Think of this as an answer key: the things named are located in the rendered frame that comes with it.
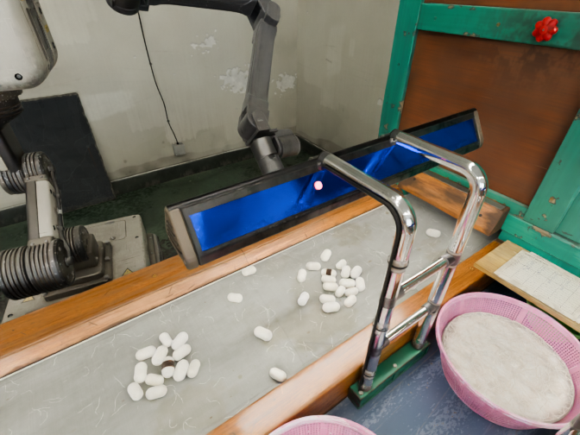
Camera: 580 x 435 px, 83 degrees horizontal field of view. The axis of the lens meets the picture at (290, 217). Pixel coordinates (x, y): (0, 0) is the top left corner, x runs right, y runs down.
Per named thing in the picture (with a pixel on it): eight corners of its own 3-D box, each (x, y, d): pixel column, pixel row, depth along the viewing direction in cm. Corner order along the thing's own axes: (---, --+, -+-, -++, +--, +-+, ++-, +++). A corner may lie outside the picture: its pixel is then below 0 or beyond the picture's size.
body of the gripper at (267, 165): (301, 174, 81) (289, 148, 82) (266, 185, 76) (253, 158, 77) (292, 185, 87) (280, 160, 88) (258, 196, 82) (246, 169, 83)
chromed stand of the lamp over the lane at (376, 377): (298, 336, 73) (303, 151, 47) (362, 296, 83) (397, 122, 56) (357, 410, 61) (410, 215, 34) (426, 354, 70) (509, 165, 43)
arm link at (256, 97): (251, 26, 102) (266, -4, 94) (267, 35, 105) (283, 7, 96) (233, 140, 86) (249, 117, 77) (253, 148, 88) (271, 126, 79)
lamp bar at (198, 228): (167, 237, 44) (153, 192, 40) (447, 135, 72) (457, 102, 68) (187, 274, 39) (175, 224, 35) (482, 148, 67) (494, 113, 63)
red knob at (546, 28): (526, 40, 66) (537, 15, 64) (532, 40, 67) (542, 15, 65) (550, 44, 63) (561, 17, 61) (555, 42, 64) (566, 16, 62)
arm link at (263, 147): (244, 146, 84) (253, 134, 79) (267, 142, 88) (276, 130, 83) (255, 170, 83) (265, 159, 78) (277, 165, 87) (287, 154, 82)
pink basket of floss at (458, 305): (431, 429, 58) (446, 404, 53) (419, 309, 79) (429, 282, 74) (604, 470, 53) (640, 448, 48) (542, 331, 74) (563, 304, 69)
